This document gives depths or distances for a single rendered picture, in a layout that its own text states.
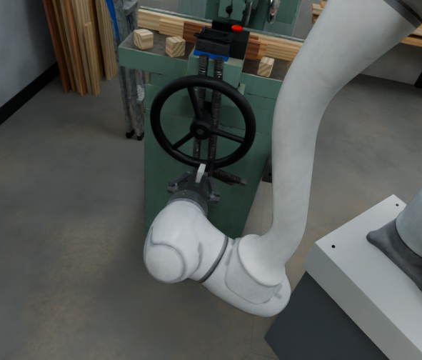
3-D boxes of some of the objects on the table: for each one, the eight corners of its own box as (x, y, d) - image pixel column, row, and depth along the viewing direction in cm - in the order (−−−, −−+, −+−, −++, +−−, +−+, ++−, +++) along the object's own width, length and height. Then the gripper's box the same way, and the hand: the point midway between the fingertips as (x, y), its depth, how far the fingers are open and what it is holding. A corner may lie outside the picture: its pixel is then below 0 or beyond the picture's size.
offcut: (268, 78, 97) (272, 65, 94) (256, 74, 97) (260, 61, 94) (270, 71, 100) (274, 58, 97) (259, 68, 100) (263, 56, 98)
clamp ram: (204, 58, 99) (208, 27, 92) (208, 49, 104) (213, 18, 98) (234, 65, 98) (240, 34, 92) (237, 55, 104) (243, 25, 97)
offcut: (184, 55, 100) (186, 41, 96) (171, 57, 97) (172, 42, 94) (178, 50, 101) (178, 36, 98) (165, 52, 99) (166, 37, 96)
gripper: (220, 198, 72) (228, 161, 93) (161, 185, 72) (182, 151, 94) (213, 228, 75) (222, 185, 96) (156, 215, 75) (178, 175, 97)
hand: (201, 173), depth 92 cm, fingers closed
